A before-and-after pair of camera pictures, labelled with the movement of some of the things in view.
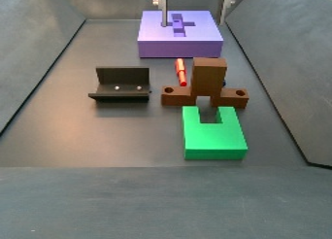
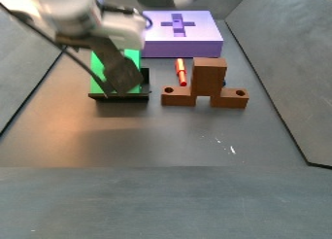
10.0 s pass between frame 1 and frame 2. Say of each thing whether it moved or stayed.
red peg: stayed
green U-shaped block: moved
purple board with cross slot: stayed
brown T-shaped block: stayed
